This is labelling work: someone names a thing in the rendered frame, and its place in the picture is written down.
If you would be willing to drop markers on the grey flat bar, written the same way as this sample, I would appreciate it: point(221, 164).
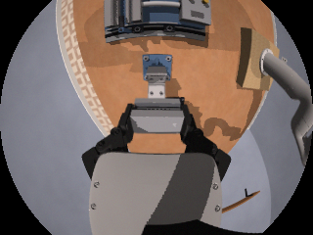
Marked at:
point(117, 11)
point(128, 11)

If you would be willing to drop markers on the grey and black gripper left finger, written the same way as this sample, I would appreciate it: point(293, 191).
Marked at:
point(117, 141)

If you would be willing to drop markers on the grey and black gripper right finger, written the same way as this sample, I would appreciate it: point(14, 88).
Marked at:
point(197, 143)

